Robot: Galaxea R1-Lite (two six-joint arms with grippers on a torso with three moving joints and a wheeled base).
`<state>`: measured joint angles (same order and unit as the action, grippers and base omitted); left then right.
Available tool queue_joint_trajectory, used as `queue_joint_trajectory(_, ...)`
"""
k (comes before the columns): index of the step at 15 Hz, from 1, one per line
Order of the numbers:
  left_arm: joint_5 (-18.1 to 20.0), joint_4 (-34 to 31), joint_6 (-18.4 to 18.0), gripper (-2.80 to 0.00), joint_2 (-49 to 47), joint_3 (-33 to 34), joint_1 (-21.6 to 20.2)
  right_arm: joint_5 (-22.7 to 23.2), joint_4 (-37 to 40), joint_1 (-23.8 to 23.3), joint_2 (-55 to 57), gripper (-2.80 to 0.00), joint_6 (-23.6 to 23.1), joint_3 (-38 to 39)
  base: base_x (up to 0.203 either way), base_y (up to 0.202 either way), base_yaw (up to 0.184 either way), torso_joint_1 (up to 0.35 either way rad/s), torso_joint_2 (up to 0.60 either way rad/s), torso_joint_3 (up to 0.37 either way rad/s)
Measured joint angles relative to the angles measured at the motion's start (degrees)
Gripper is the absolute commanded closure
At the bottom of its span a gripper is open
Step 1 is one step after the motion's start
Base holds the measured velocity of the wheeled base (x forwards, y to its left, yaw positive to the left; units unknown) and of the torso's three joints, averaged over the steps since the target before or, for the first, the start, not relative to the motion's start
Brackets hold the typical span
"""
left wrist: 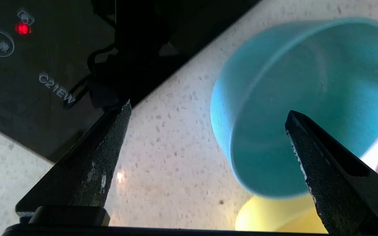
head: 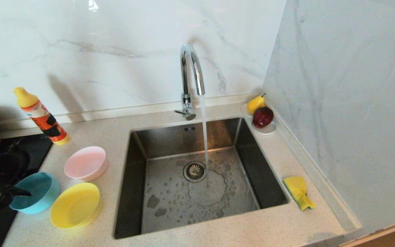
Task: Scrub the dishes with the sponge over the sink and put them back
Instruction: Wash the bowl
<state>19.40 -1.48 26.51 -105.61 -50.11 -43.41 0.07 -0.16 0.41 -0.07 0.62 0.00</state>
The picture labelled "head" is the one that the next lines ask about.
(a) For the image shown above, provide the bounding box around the orange dish soap bottle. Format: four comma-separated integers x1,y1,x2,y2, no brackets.
13,87,70,145

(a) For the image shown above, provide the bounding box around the round metal drain strainer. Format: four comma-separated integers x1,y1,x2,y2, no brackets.
183,161,207,183

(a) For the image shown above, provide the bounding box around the stainless steel sink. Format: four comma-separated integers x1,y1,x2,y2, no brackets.
114,117,289,239

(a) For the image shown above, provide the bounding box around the chrome gooseneck faucet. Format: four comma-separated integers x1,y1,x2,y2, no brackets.
174,43,206,121

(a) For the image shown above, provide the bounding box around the blue plastic bowl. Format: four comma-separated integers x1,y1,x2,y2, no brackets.
10,172,61,215

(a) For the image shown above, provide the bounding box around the yellow pear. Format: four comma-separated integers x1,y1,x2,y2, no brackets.
247,93,266,115

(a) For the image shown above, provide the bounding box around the yellow green sponge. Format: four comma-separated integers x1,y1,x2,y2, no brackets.
283,176,316,211

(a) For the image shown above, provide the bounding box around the small white dish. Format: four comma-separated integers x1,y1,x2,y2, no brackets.
241,103,276,135

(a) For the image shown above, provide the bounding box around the pink plastic bowl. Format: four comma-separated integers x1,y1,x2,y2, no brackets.
64,146,108,181

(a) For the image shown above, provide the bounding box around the dark red apple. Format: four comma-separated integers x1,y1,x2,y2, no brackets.
252,106,274,128

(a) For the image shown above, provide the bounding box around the yellow plastic bowl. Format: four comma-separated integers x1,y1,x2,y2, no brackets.
50,183,102,229

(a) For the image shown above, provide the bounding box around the brown wooden panel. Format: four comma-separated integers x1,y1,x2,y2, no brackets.
338,214,395,247

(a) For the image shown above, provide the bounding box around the black induction cooktop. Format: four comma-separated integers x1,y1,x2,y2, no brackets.
0,134,53,247

